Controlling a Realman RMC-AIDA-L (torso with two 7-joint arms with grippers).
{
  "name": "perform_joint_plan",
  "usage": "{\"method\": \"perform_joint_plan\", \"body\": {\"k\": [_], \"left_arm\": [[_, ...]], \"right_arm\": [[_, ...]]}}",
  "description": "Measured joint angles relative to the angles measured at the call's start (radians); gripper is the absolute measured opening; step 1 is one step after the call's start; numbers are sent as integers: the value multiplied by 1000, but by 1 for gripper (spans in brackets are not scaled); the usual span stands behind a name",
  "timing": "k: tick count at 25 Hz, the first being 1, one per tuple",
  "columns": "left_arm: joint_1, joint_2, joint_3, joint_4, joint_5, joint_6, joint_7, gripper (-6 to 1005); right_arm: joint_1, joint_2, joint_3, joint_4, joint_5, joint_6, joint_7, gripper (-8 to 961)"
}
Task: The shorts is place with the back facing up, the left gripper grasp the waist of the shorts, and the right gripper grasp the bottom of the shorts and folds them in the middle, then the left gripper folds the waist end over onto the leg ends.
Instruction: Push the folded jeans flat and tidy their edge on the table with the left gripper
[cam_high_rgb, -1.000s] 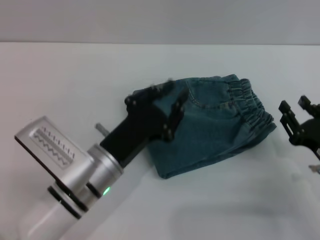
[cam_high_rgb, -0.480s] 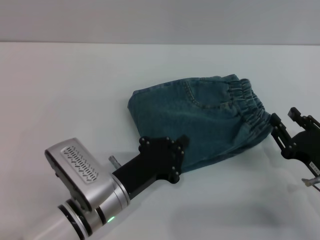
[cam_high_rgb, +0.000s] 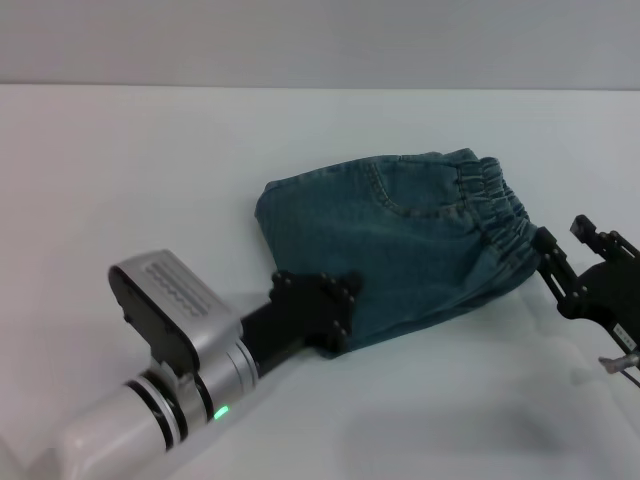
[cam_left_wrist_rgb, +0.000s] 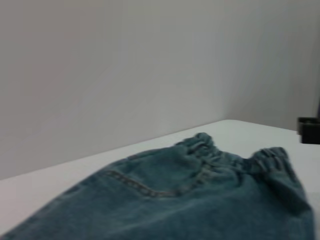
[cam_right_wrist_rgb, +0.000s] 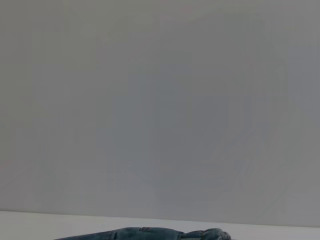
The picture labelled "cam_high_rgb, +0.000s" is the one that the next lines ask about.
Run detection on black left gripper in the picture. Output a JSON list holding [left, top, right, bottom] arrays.
[[239, 271, 365, 377]]

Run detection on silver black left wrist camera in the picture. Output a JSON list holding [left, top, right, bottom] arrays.
[[108, 249, 245, 375]]

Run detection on blue denim shorts with print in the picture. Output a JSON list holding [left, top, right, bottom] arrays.
[[253, 146, 547, 359]]

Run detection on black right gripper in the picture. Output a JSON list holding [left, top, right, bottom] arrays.
[[533, 214, 640, 352]]

